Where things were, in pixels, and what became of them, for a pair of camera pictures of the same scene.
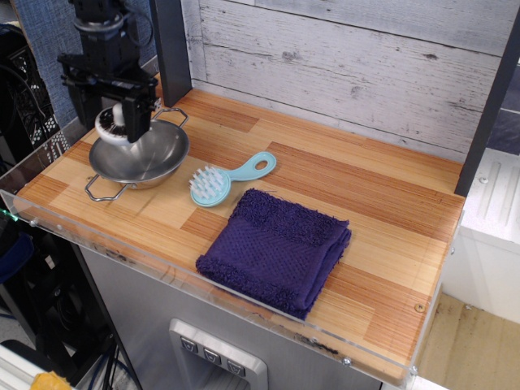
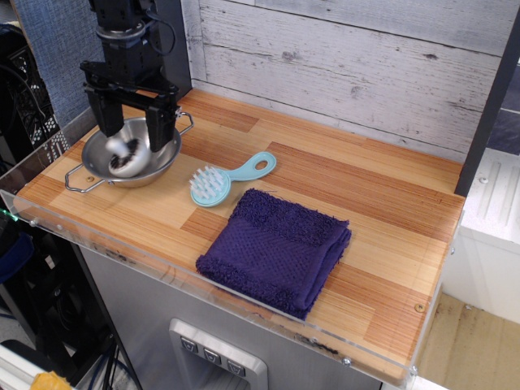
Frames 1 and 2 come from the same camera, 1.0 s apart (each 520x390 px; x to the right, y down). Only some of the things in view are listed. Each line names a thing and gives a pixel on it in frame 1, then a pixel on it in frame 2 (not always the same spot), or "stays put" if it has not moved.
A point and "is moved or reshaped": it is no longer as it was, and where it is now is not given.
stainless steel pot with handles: x=161 y=150 is moved or reshaped
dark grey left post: x=173 y=49 stays put
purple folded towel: x=276 y=252 stays put
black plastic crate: x=29 y=129 stays put
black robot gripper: x=110 y=62 to x=132 y=74
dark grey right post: x=509 y=62 stays put
